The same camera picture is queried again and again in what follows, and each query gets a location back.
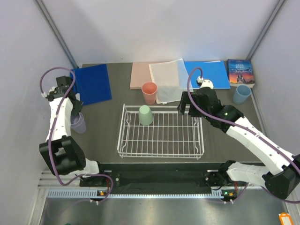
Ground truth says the blue cup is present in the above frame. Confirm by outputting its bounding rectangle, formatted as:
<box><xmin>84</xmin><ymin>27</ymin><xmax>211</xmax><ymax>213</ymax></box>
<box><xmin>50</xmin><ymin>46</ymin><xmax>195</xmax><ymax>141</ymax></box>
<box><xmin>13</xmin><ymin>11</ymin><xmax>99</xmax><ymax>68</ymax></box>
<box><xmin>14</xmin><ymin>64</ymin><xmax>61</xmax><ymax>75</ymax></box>
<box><xmin>232</xmin><ymin>85</ymin><xmax>252</xmax><ymax>104</ymax></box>

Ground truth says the large purple cup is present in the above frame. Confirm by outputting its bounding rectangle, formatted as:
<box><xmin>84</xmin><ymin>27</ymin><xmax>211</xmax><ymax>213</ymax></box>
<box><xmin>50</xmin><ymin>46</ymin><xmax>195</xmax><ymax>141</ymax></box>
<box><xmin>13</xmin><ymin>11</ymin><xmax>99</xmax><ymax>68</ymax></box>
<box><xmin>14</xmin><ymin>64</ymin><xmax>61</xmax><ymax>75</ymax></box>
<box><xmin>71</xmin><ymin>112</ymin><xmax>87</xmax><ymax>134</ymax></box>

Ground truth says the pink cup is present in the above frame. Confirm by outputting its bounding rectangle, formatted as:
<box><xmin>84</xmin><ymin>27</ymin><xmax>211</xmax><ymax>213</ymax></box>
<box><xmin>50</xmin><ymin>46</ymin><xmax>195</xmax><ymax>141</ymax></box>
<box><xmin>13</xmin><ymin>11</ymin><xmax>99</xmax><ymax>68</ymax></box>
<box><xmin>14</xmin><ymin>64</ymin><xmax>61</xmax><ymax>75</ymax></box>
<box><xmin>142</xmin><ymin>82</ymin><xmax>158</xmax><ymax>105</ymax></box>

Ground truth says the green cup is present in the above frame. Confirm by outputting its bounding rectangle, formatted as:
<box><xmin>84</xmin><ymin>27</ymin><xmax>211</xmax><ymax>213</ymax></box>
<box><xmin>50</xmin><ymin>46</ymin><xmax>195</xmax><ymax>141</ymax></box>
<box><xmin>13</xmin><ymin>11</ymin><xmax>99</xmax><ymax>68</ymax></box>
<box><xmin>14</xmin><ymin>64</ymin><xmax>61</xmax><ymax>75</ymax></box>
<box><xmin>138</xmin><ymin>105</ymin><xmax>153</xmax><ymax>126</ymax></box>

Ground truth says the small purple cup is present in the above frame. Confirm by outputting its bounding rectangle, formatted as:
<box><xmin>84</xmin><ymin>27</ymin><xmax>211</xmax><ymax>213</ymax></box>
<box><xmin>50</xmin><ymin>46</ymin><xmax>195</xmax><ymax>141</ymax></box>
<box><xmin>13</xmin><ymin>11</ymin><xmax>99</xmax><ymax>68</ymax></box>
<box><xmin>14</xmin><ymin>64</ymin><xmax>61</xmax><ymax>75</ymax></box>
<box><xmin>71</xmin><ymin>115</ymin><xmax>80</xmax><ymax>125</ymax></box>

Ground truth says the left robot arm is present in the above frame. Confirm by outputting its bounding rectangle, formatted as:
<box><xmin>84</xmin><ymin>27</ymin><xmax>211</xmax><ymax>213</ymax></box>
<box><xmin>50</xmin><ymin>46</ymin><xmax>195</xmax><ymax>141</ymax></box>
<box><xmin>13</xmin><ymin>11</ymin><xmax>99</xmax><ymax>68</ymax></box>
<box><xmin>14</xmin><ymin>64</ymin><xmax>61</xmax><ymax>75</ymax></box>
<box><xmin>39</xmin><ymin>76</ymin><xmax>106</xmax><ymax>186</ymax></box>

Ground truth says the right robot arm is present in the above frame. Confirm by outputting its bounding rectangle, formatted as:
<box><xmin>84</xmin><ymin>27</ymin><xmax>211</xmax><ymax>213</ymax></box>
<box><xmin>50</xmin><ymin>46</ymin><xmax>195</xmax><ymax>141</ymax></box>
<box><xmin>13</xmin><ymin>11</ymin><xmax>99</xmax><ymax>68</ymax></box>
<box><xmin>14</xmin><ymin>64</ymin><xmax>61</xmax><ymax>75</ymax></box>
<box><xmin>177</xmin><ymin>87</ymin><xmax>300</xmax><ymax>200</ymax></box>

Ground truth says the dark blue folder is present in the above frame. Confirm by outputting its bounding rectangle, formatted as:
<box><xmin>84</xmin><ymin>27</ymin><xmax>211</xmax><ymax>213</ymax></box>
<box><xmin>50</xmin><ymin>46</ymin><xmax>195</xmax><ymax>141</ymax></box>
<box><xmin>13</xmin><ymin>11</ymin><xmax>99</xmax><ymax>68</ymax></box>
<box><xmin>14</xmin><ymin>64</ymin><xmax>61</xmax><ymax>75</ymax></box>
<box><xmin>72</xmin><ymin>64</ymin><xmax>112</xmax><ymax>106</ymax></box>

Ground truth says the light blue folder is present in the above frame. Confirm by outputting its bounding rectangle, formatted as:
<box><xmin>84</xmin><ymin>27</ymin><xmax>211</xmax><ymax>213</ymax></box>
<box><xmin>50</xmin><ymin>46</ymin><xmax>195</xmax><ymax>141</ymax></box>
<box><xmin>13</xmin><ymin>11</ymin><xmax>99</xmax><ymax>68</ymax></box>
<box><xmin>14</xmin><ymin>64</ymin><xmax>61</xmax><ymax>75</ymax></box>
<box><xmin>184</xmin><ymin>60</ymin><xmax>231</xmax><ymax>90</ymax></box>

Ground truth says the white mesh bag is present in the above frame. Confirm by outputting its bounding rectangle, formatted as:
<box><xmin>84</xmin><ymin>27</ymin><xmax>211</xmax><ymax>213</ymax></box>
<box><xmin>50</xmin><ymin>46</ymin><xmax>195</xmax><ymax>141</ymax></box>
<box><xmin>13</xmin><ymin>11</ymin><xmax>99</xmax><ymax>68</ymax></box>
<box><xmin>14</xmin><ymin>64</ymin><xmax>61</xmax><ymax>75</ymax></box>
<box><xmin>149</xmin><ymin>59</ymin><xmax>188</xmax><ymax>105</ymax></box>

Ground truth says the Jane Eyre paperback book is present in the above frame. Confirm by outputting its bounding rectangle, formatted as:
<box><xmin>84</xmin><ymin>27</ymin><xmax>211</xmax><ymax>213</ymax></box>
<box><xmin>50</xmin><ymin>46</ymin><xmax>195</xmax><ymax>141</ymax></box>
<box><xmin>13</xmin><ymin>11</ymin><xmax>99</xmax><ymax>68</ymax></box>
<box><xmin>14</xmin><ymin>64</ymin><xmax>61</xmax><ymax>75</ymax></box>
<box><xmin>227</xmin><ymin>59</ymin><xmax>255</xmax><ymax>88</ymax></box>

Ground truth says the pink board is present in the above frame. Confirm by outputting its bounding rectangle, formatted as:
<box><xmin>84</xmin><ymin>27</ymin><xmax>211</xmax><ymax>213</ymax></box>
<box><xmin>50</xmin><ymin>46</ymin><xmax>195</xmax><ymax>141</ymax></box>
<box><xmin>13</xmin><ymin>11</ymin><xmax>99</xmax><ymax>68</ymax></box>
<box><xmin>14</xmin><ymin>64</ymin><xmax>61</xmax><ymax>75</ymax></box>
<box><xmin>130</xmin><ymin>62</ymin><xmax>153</xmax><ymax>90</ymax></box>

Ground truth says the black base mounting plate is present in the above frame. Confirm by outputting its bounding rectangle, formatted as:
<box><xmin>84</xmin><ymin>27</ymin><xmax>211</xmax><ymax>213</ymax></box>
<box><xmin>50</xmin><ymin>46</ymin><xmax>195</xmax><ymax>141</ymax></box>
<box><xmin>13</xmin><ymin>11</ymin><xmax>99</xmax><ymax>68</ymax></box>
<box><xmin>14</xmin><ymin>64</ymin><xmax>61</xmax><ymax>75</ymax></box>
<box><xmin>100</xmin><ymin>163</ymin><xmax>221</xmax><ymax>194</ymax></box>

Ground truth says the orange key tag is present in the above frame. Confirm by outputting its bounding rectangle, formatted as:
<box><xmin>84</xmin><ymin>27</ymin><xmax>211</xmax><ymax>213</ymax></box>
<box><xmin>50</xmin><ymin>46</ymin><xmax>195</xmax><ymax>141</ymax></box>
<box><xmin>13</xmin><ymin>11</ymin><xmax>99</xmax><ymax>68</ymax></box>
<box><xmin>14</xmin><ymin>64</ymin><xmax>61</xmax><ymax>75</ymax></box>
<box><xmin>278</xmin><ymin>212</ymin><xmax>294</xmax><ymax>225</ymax></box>

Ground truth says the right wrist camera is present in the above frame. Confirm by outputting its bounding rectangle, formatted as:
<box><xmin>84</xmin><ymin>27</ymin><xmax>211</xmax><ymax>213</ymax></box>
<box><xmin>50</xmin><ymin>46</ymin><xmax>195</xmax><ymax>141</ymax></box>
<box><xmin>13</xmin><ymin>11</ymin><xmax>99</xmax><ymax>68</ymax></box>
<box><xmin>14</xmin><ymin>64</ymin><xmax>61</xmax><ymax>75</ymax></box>
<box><xmin>196</xmin><ymin>76</ymin><xmax>214</xmax><ymax>89</ymax></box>

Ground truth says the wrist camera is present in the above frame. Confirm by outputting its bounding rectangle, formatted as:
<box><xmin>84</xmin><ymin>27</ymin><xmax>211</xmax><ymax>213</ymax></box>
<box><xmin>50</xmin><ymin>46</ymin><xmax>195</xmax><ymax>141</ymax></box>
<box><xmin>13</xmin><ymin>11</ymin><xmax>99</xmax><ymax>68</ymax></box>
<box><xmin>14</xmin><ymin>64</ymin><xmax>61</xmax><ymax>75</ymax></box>
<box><xmin>41</xmin><ymin>87</ymin><xmax>56</xmax><ymax>102</ymax></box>
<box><xmin>196</xmin><ymin>76</ymin><xmax>214</xmax><ymax>89</ymax></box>

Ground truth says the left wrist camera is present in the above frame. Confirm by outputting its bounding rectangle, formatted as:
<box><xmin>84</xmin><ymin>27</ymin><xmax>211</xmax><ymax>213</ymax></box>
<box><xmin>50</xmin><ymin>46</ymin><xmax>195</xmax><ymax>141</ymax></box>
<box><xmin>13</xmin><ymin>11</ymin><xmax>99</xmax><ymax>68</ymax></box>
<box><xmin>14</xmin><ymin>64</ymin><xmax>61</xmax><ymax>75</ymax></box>
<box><xmin>41</xmin><ymin>87</ymin><xmax>56</xmax><ymax>102</ymax></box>

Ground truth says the white wire dish rack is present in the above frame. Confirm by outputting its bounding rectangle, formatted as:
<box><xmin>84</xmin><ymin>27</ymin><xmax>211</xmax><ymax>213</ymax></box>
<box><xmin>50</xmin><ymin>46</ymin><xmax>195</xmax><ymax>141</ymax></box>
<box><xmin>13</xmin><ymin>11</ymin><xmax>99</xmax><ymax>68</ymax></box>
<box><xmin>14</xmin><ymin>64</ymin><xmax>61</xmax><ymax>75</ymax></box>
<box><xmin>117</xmin><ymin>105</ymin><xmax>204</xmax><ymax>159</ymax></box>

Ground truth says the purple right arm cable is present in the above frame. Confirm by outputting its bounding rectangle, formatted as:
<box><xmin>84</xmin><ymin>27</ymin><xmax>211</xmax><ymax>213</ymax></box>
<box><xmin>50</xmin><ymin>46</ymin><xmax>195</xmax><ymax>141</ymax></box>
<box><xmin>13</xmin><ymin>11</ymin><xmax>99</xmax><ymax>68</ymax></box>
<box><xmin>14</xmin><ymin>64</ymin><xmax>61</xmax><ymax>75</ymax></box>
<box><xmin>187</xmin><ymin>67</ymin><xmax>300</xmax><ymax>204</ymax></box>

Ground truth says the white slotted cable duct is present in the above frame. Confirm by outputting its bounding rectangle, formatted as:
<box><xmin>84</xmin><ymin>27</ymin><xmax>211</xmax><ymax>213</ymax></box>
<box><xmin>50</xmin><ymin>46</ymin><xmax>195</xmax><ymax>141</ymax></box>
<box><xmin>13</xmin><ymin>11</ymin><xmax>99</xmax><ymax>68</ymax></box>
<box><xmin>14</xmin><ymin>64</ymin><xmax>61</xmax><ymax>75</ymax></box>
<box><xmin>47</xmin><ymin>189</ymin><xmax>236</xmax><ymax>199</ymax></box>

